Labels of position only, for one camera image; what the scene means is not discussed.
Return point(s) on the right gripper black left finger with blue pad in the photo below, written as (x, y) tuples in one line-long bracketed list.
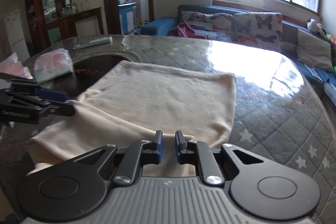
[(129, 162)]

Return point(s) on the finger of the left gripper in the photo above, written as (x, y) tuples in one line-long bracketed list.
[(29, 87), (56, 108)]

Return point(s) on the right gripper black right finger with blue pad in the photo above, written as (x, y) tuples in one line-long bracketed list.
[(200, 155)]

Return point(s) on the cream beige garment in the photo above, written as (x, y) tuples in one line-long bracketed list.
[(131, 103)]

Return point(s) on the pink white tissue pack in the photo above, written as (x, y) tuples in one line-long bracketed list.
[(52, 64)]

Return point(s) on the round black table stove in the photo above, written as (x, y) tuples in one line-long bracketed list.
[(86, 72)]

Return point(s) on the white refrigerator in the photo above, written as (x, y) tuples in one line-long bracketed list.
[(16, 36)]

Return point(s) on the dark wooden cabinet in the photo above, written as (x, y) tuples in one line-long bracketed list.
[(50, 21)]

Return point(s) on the silver remote control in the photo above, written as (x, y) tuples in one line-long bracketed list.
[(95, 42)]

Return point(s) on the magenta cloth on sofa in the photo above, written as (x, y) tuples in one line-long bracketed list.
[(183, 30)]

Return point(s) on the blue white small cabinet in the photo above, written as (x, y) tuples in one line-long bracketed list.
[(127, 17)]

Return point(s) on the left butterfly print pillow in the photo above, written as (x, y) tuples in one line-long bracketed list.
[(216, 26)]

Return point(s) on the butterfly print pillow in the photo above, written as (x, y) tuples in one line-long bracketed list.
[(216, 26), (259, 29)]

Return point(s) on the right butterfly print pillow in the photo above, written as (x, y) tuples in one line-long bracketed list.
[(259, 29)]

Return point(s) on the blue corner sofa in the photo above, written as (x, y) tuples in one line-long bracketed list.
[(322, 80)]

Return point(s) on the grey plain cushion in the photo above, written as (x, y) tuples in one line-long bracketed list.
[(314, 51)]

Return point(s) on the panda plush toy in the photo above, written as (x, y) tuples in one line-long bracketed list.
[(315, 27)]

